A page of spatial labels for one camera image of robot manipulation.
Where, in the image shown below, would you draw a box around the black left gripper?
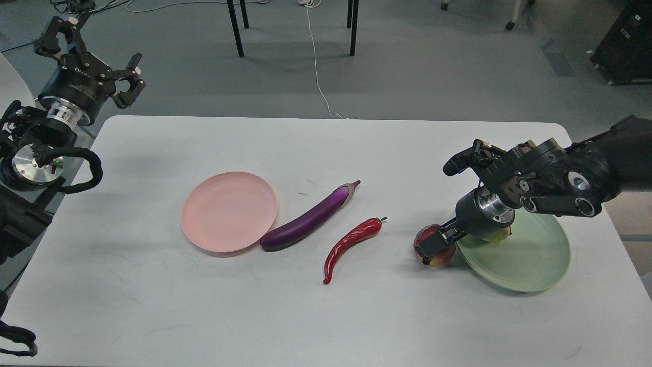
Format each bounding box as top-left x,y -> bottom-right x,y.
34,11 -> 145,126

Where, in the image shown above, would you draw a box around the white floor cable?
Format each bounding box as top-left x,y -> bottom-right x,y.
298,0 -> 351,120

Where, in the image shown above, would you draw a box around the chair caster legs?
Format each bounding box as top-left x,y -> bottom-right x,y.
439,1 -> 537,31

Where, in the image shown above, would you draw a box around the red chili pepper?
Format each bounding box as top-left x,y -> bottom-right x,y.
323,217 -> 388,285

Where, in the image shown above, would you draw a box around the pink plate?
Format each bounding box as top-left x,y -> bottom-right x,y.
181,171 -> 279,254

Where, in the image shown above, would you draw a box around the green plate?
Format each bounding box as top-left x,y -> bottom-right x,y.
458,209 -> 572,293

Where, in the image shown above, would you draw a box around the black table legs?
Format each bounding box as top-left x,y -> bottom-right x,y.
225,1 -> 360,60

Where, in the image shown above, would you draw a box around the black equipment case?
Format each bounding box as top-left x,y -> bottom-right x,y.
589,1 -> 651,86

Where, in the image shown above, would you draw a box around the black floor cables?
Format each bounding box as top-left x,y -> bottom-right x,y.
0,0 -> 133,55

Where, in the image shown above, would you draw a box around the red pomegranate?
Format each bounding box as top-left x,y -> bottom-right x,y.
413,224 -> 457,267

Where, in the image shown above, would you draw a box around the yellow-green guava fruit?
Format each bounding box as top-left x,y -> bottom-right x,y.
482,228 -> 505,243

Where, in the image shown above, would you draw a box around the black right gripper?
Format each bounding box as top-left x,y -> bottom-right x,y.
417,187 -> 515,259

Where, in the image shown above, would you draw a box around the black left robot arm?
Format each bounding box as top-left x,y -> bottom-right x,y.
1,11 -> 145,262

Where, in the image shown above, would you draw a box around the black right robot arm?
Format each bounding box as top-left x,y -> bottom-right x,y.
415,115 -> 651,265

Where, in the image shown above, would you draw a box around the white chair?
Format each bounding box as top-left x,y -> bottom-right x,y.
1,54 -> 36,114

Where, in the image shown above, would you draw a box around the purple eggplant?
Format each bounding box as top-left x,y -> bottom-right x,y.
259,180 -> 361,252

